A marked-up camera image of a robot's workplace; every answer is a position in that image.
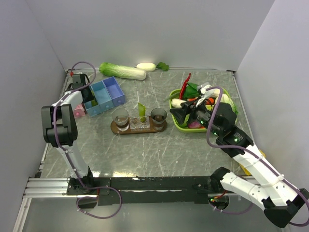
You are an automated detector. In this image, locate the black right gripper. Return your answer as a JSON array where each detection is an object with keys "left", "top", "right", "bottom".
[{"left": 169, "top": 96, "right": 222, "bottom": 137}]

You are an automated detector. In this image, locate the dark glass cup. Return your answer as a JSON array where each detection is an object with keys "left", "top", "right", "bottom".
[{"left": 150, "top": 108, "right": 167, "bottom": 131}]

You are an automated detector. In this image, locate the green toothpaste tube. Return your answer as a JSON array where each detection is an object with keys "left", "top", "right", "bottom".
[
  {"left": 91, "top": 99, "right": 98, "bottom": 107},
  {"left": 138, "top": 102, "right": 146, "bottom": 123}
]

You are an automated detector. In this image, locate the clear textured plastic holder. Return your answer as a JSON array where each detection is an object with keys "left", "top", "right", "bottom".
[{"left": 129, "top": 117, "right": 150, "bottom": 131}]

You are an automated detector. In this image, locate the frosted clear glass cup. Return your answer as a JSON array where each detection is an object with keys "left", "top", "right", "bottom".
[{"left": 112, "top": 109, "right": 129, "bottom": 131}]

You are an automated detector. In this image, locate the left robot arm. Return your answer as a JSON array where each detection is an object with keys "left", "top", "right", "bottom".
[{"left": 41, "top": 73, "right": 96, "bottom": 194}]

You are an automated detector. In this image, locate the yellow cabbage by arm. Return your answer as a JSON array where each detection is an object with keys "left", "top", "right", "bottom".
[{"left": 239, "top": 149, "right": 266, "bottom": 176}]

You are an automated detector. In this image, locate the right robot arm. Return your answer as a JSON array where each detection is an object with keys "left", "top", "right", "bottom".
[{"left": 170, "top": 101, "right": 309, "bottom": 228}]

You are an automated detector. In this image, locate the brown wooden tray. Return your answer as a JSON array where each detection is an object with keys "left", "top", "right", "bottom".
[{"left": 110, "top": 116, "right": 167, "bottom": 135}]

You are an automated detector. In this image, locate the green plastic vegetable basket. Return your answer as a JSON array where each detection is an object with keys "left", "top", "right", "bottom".
[{"left": 169, "top": 88, "right": 238, "bottom": 133}]

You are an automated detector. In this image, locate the white celery stalk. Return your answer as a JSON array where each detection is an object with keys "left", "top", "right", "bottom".
[{"left": 171, "top": 98, "right": 186, "bottom": 109}]

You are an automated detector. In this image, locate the purple onion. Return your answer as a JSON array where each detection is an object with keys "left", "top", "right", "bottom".
[{"left": 188, "top": 121, "right": 202, "bottom": 129}]

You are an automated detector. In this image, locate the green scallion leaf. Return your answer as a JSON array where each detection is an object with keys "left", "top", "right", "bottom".
[{"left": 164, "top": 93, "right": 179, "bottom": 102}]

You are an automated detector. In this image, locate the bok choy in basket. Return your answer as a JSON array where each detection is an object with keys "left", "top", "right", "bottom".
[{"left": 183, "top": 82, "right": 224, "bottom": 99}]

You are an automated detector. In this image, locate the red chili pepper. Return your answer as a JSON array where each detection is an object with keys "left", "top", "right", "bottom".
[{"left": 179, "top": 73, "right": 191, "bottom": 99}]

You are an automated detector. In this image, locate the teal drawer box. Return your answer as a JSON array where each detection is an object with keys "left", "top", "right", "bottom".
[{"left": 84, "top": 101, "right": 102, "bottom": 117}]

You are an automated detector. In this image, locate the pink drawer box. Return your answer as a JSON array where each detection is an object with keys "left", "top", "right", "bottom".
[{"left": 73, "top": 104, "right": 86, "bottom": 118}]

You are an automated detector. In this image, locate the orange carrot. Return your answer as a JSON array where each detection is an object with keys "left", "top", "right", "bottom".
[{"left": 187, "top": 97, "right": 215, "bottom": 105}]

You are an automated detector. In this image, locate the napa cabbage on table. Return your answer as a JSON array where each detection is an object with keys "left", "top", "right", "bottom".
[{"left": 99, "top": 62, "right": 147, "bottom": 80}]

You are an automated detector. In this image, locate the purple drawer box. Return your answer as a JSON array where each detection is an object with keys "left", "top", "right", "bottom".
[{"left": 103, "top": 77, "right": 126, "bottom": 107}]

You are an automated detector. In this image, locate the napa cabbage in basket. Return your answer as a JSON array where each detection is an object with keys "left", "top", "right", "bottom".
[{"left": 220, "top": 93, "right": 238, "bottom": 115}]

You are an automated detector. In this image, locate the white daikon radish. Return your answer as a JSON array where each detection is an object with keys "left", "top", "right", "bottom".
[{"left": 136, "top": 62, "right": 169, "bottom": 72}]

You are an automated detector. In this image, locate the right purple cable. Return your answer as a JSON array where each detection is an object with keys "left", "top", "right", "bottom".
[{"left": 205, "top": 86, "right": 309, "bottom": 227}]

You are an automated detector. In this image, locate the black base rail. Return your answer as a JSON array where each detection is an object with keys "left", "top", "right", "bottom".
[{"left": 67, "top": 176, "right": 224, "bottom": 206}]

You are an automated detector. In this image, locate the aluminium frame rail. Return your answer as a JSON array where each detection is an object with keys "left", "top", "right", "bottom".
[{"left": 12, "top": 176, "right": 280, "bottom": 232}]

